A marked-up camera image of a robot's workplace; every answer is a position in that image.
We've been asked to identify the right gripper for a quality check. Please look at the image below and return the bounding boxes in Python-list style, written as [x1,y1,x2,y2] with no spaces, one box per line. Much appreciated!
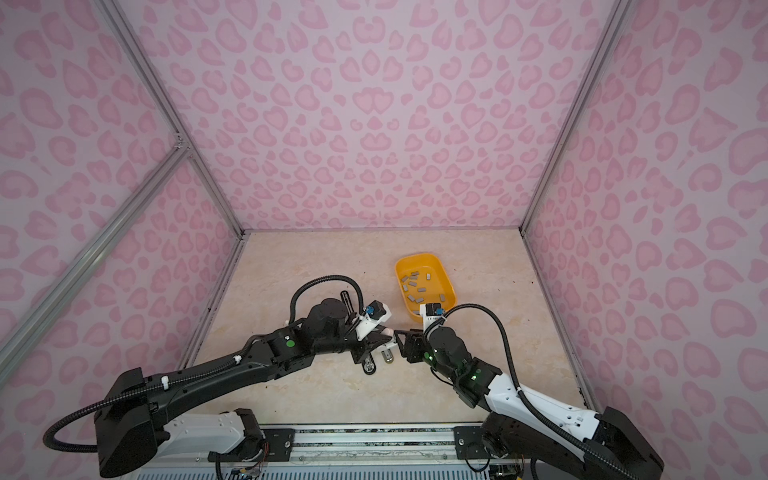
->
[391,330,458,384]

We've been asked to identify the black stapler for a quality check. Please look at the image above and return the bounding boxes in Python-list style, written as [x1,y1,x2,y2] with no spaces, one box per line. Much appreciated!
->
[340,290,378,376]

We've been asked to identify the yellow plastic tray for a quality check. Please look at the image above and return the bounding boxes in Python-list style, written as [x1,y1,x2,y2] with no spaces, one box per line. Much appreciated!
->
[394,253,457,322]

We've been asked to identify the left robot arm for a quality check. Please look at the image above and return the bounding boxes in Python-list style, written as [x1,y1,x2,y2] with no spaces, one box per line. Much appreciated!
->
[94,298,392,478]

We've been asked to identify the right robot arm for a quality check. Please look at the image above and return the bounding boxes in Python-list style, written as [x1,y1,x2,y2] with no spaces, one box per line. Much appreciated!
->
[395,327,664,479]

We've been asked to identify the aluminium mounting rail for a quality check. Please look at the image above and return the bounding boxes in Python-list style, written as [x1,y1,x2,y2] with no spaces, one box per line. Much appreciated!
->
[110,419,637,480]

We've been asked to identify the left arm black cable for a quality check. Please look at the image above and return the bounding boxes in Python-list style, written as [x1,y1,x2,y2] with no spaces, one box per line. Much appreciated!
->
[41,274,366,454]

